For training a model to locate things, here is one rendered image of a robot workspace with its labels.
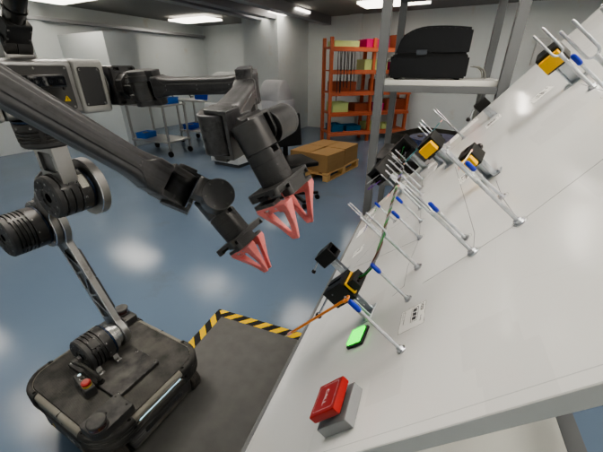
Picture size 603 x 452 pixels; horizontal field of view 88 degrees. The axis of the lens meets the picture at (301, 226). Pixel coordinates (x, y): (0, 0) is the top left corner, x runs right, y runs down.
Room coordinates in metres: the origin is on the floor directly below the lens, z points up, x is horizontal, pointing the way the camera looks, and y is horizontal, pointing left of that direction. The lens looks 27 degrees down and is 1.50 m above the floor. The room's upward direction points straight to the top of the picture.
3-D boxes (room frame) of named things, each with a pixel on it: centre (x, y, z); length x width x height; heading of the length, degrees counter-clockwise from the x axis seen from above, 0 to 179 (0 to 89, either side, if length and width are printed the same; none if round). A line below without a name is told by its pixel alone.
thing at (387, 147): (1.57, -0.56, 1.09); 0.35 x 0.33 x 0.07; 159
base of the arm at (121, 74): (1.14, 0.57, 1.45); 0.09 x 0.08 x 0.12; 152
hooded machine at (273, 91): (7.38, 0.55, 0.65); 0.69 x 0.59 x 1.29; 152
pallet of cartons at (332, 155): (5.05, -0.39, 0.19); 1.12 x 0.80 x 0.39; 152
